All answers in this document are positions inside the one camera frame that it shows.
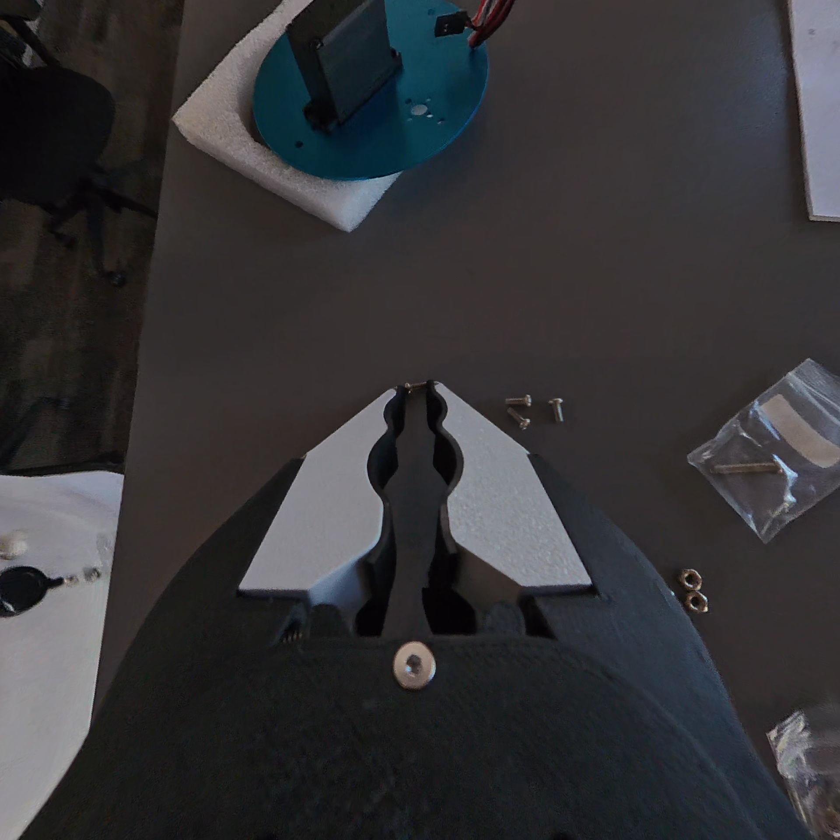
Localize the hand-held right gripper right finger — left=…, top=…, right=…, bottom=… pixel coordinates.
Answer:
left=425, top=381, right=599, bottom=635

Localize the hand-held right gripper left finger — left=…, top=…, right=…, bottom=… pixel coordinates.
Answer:
left=238, top=386, right=409, bottom=635

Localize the blue round metal plate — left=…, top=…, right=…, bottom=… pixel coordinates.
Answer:
left=252, top=0, right=490, bottom=182

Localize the white foam block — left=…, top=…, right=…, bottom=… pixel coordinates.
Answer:
left=172, top=0, right=403, bottom=232

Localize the black servo motor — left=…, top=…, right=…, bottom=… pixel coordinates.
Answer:
left=287, top=0, right=403, bottom=134

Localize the dark grey desk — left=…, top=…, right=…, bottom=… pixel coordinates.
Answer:
left=92, top=0, right=840, bottom=840

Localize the clear plastic bag white label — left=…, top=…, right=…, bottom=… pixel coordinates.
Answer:
left=687, top=358, right=840, bottom=545

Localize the black badge reel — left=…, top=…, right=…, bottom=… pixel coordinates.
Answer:
left=0, top=566, right=103, bottom=619

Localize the clear plastic bag of parts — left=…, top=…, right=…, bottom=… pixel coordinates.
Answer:
left=766, top=705, right=840, bottom=840

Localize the black office chair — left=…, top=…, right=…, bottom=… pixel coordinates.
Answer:
left=0, top=0, right=160, bottom=287

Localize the white printed paper sheet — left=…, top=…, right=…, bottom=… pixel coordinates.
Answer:
left=786, top=0, right=840, bottom=223

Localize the red white servo cable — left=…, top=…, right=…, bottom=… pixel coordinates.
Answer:
left=436, top=0, right=521, bottom=51

